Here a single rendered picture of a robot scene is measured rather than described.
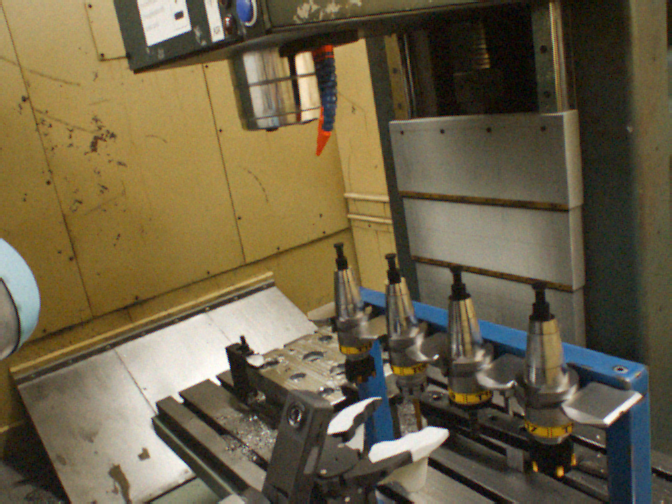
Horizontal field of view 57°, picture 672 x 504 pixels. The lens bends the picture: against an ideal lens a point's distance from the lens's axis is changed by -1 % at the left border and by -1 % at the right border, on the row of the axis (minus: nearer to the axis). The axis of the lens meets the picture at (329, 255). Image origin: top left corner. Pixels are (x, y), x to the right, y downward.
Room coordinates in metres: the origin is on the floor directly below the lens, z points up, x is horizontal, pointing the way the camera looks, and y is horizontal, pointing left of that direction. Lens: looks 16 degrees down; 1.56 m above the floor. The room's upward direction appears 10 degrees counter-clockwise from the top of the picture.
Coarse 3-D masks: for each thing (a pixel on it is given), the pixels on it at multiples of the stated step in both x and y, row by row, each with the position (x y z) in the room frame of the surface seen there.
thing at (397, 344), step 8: (384, 328) 0.77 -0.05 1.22; (424, 328) 0.74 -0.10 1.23; (384, 336) 0.75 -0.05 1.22; (392, 336) 0.74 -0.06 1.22; (400, 336) 0.73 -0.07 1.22; (408, 336) 0.73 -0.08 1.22; (416, 336) 0.73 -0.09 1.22; (424, 336) 0.74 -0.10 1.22; (384, 344) 0.76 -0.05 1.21; (392, 344) 0.73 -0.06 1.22; (400, 344) 0.73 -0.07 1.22; (408, 344) 0.73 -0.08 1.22; (384, 352) 0.75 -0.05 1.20; (392, 352) 0.73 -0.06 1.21; (400, 352) 0.73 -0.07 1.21
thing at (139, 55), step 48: (192, 0) 0.84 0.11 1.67; (288, 0) 0.72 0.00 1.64; (336, 0) 0.75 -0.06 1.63; (384, 0) 0.79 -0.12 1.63; (432, 0) 0.84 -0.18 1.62; (480, 0) 0.89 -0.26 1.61; (528, 0) 0.95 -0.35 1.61; (144, 48) 1.00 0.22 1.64; (192, 48) 0.86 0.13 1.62; (240, 48) 0.88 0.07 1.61
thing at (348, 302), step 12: (336, 276) 0.84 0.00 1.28; (348, 276) 0.83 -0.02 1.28; (336, 288) 0.84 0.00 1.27; (348, 288) 0.83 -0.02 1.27; (336, 300) 0.84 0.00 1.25; (348, 300) 0.83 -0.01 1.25; (360, 300) 0.84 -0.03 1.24; (336, 312) 0.84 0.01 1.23; (348, 312) 0.83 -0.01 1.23; (360, 312) 0.83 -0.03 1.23
